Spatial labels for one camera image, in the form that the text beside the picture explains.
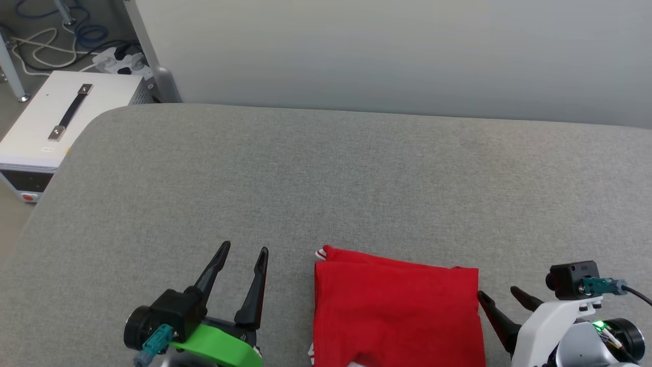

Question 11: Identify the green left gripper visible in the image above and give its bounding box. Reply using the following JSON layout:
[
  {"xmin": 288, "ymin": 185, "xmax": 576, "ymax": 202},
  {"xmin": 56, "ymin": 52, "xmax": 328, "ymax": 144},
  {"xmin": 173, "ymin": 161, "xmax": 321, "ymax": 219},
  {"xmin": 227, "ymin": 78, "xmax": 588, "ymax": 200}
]
[{"xmin": 171, "ymin": 241, "xmax": 269, "ymax": 367}]

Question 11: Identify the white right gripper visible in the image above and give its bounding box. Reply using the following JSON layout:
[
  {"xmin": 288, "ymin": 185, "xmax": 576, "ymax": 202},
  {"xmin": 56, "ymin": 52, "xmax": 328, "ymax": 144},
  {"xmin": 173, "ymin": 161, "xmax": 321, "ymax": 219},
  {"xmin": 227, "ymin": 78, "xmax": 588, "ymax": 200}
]
[{"xmin": 477, "ymin": 285, "xmax": 602, "ymax": 367}]

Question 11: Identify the red Bulls 23 jersey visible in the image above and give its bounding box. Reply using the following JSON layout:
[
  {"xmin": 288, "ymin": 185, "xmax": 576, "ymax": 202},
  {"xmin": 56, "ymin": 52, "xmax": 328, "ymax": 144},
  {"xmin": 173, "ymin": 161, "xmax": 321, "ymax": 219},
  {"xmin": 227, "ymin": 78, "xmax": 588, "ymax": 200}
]
[{"xmin": 308, "ymin": 245, "xmax": 487, "ymax": 367}]

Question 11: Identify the white power strip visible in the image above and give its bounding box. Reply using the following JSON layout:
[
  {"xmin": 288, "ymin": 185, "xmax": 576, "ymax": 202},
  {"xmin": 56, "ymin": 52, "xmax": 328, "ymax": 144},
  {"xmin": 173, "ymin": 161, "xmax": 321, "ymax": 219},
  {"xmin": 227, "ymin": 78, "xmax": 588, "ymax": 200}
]
[{"xmin": 92, "ymin": 45, "xmax": 153, "ymax": 80}]

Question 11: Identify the white metal equipment box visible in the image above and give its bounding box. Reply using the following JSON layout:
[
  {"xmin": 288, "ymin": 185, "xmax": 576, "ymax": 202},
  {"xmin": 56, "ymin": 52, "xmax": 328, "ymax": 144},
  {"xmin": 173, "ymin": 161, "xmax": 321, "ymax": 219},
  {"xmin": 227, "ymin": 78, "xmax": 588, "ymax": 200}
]
[{"xmin": 0, "ymin": 70, "xmax": 156, "ymax": 204}]

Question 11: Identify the grey metal table leg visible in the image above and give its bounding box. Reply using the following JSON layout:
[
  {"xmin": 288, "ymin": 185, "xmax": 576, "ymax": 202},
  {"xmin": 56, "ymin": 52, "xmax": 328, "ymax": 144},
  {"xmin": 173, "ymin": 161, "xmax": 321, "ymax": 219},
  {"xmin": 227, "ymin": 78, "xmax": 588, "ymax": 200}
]
[
  {"xmin": 0, "ymin": 31, "xmax": 30, "ymax": 102},
  {"xmin": 53, "ymin": 0, "xmax": 77, "ymax": 26}
]

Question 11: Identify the black cable with teal plug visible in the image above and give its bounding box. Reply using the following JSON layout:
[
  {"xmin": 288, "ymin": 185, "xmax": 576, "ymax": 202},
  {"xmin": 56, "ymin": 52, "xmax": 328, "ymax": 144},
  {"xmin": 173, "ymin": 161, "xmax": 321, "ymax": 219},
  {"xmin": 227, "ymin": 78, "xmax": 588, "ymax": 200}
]
[
  {"xmin": 583, "ymin": 278, "xmax": 652, "ymax": 306},
  {"xmin": 133, "ymin": 325, "xmax": 174, "ymax": 367}
]

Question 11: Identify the grey metal frame post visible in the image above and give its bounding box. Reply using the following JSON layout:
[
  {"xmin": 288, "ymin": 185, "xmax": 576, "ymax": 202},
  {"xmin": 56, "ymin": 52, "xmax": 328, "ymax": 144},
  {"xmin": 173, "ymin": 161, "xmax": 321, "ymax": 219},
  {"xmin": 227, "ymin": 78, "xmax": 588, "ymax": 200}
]
[{"xmin": 122, "ymin": 0, "xmax": 183, "ymax": 104}]

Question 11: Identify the black strap handle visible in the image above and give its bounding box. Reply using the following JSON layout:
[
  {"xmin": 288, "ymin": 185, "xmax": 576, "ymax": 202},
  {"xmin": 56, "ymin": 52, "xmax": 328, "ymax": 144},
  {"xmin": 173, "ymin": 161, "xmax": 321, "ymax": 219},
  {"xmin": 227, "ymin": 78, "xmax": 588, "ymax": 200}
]
[{"xmin": 48, "ymin": 84, "xmax": 94, "ymax": 142}]

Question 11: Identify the blue cable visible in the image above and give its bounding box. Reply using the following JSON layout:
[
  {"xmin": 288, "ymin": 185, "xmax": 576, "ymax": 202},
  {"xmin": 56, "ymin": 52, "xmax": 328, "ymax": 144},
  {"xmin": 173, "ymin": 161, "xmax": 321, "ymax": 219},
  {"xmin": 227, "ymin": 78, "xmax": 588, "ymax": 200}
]
[{"xmin": 15, "ymin": 0, "xmax": 110, "ymax": 49}]

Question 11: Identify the white cable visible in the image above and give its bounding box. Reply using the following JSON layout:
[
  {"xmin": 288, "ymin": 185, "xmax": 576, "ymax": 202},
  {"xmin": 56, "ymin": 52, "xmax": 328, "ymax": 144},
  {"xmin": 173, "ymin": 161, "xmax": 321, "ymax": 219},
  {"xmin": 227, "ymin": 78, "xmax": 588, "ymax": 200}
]
[{"xmin": 10, "ymin": 28, "xmax": 97, "ymax": 77}]

